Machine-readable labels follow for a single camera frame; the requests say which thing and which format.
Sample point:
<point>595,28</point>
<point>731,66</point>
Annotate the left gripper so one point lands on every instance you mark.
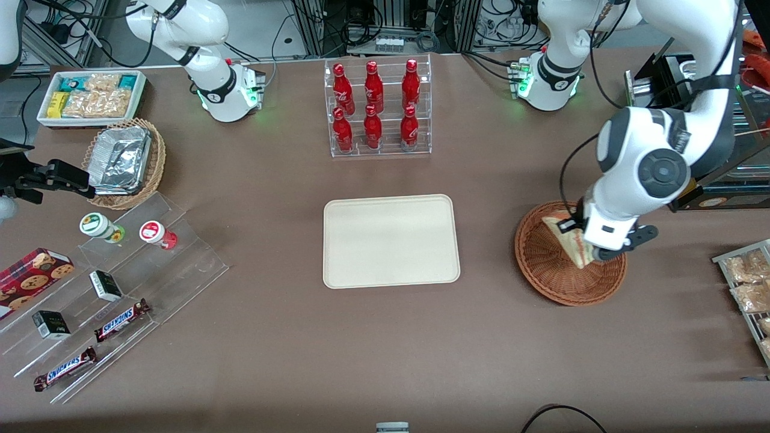
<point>578,216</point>

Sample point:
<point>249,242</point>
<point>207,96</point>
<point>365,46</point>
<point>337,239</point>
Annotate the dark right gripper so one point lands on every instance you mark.
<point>25,179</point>

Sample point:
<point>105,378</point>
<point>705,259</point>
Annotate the triangular sandwich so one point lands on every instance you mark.
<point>571,249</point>

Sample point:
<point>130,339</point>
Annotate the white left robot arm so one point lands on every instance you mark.
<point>662,174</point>

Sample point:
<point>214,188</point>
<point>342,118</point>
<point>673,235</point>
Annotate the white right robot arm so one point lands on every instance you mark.
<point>210,90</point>

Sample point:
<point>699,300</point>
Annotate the round brown wicker basket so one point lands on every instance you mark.
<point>553,270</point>

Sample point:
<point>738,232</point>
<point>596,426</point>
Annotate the light tan wicker basket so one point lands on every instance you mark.
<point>157,162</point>

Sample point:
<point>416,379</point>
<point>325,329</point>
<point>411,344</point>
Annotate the beige plastic tray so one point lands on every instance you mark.
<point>391,240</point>

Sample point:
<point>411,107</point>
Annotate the tray of packaged pastries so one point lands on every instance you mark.
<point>745,314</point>

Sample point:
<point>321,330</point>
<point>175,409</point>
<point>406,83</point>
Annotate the green lid cup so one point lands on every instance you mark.
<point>96,225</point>

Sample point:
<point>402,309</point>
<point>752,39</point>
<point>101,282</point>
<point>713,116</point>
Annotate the white rectangular snack bin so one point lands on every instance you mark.
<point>45,117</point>

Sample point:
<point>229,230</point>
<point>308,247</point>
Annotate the aluminium foil container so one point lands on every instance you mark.
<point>120,159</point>

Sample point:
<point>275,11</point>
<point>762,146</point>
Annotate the yellow snack pack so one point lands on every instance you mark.
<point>57,105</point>

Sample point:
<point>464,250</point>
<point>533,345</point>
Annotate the clear cracker bag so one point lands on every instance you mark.
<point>102,82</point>
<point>111,103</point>
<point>78,105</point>

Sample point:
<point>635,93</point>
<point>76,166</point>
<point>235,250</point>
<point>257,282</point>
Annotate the teal snack pack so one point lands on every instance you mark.
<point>128,82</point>
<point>71,84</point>

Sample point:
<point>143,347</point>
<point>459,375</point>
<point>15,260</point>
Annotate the red cookie box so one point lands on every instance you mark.
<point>30,279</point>

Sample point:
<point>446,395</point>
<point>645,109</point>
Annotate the red lid cup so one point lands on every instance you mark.
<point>153,231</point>

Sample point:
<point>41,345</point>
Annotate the small black box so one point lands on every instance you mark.
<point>51,325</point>
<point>105,285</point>

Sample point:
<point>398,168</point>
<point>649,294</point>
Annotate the snickers bar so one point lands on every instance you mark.
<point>120,320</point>
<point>63,370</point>

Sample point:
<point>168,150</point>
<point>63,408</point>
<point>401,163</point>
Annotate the clear acrylic stepped display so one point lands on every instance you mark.
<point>180,270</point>

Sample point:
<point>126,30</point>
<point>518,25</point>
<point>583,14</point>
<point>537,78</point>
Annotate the black heated display case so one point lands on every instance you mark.
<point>665,72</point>

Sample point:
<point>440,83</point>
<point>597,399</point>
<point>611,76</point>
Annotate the red cola bottle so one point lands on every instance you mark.
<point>409,132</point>
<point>373,132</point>
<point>343,90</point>
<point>411,84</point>
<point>343,135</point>
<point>373,87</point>

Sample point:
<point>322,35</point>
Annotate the clear bagged pastry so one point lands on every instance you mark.
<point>749,267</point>
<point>766,349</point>
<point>755,297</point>
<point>765,326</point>

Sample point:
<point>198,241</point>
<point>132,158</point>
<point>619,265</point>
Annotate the clear acrylic bottle rack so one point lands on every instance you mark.
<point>388,129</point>

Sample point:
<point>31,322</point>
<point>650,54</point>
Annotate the white power strip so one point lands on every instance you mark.
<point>389,44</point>

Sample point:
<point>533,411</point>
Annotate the small grey device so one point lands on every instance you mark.
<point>392,427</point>

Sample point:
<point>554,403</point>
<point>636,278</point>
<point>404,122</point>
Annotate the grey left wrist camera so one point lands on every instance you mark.
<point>637,237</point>

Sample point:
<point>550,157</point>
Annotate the aluminium equipment frame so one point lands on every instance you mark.
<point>319,24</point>

